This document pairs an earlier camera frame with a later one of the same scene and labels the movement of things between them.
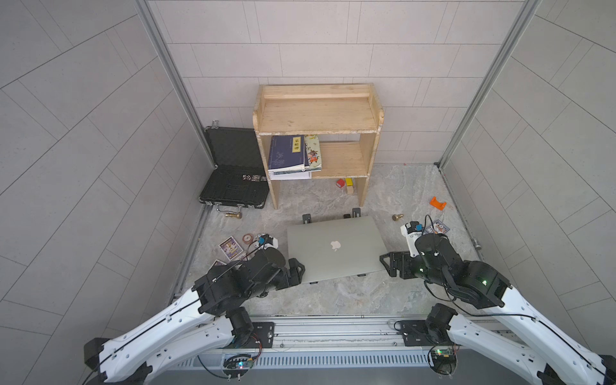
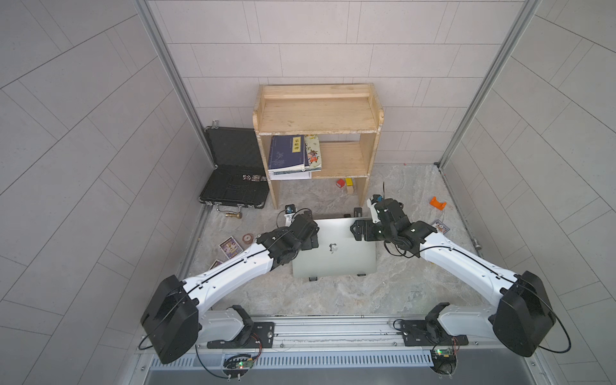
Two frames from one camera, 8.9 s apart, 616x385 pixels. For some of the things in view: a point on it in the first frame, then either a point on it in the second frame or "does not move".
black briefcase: (239, 178) does not move
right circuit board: (443, 360) does not move
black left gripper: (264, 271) → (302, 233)
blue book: (287, 150) does not move
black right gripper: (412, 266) → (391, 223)
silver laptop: (335, 248) does not move
